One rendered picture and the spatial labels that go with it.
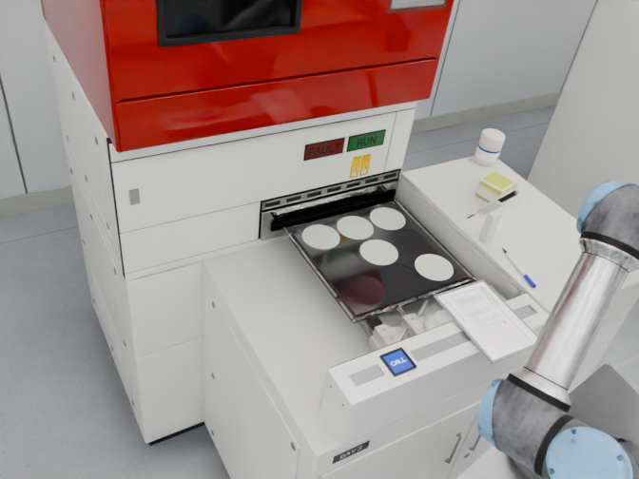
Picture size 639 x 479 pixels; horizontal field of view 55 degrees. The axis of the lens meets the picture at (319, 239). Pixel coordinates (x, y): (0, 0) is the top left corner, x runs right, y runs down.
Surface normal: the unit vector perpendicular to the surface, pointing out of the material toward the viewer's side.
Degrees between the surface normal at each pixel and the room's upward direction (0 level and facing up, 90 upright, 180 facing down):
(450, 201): 0
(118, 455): 0
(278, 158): 90
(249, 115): 90
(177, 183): 90
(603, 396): 46
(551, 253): 0
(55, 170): 90
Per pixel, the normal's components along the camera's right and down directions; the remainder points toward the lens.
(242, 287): 0.11, -0.76
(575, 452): -0.47, -0.34
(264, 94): 0.48, 0.60
